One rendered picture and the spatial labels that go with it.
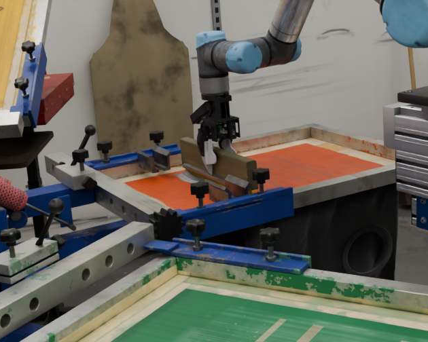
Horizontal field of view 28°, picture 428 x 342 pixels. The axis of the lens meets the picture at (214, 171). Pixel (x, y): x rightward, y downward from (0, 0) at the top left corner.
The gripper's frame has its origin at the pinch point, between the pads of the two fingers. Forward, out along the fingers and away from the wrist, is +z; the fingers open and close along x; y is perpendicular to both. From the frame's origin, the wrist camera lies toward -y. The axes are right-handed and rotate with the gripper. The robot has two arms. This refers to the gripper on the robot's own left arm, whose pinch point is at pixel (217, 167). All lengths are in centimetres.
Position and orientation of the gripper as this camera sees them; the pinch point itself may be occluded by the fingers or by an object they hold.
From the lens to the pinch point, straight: 222.2
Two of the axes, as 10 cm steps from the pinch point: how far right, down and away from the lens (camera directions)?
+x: 8.7, -1.9, 4.5
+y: 4.9, 1.9, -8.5
